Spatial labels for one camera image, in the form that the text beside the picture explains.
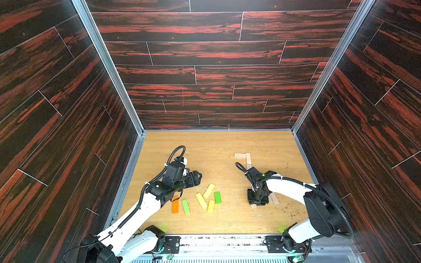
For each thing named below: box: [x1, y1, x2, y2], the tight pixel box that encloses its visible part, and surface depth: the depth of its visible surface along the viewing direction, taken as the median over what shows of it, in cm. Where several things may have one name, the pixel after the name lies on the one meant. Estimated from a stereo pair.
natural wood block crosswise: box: [234, 152, 247, 159], surface depth 107 cm
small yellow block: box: [207, 199, 216, 213], surface depth 86 cm
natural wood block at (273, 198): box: [268, 192, 281, 206], surface depth 88 cm
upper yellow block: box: [202, 183, 216, 199], surface depth 92 cm
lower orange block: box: [171, 195, 180, 215], surface depth 86 cm
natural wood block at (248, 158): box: [245, 152, 253, 165], surface depth 106 cm
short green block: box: [214, 191, 223, 204], surface depth 90 cm
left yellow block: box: [194, 191, 209, 210], surface depth 88 cm
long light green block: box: [181, 199, 191, 216], surface depth 86 cm
